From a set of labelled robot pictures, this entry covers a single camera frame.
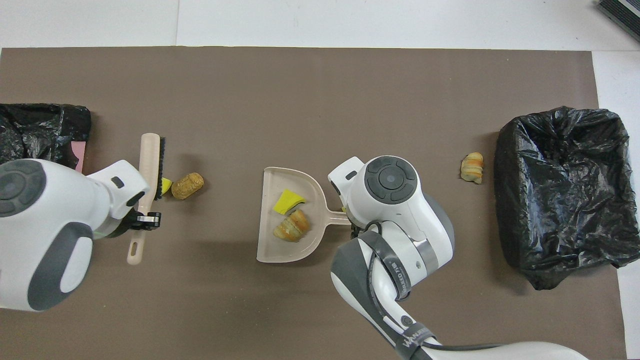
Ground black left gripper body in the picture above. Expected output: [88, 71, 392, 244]
[104, 207, 142, 239]

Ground golden brown bread roll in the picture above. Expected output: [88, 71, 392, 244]
[171, 172, 205, 201]

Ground striped toy croissant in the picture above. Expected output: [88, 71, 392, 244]
[460, 152, 485, 185]
[272, 208, 312, 243]

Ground beige hand brush black bristles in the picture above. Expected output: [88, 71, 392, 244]
[126, 132, 167, 266]

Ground small yellow sponge wedge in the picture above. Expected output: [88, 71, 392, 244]
[272, 188, 307, 216]

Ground beige plastic dustpan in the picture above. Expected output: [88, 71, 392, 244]
[256, 166, 353, 264]

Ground pink bin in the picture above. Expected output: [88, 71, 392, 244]
[70, 141, 87, 175]

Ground black trash bag over pink bin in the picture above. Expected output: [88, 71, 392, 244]
[0, 103, 92, 168]

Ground brown table mat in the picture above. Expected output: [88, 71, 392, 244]
[0, 46, 628, 360]

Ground black ribbed device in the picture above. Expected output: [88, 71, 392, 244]
[596, 0, 640, 43]

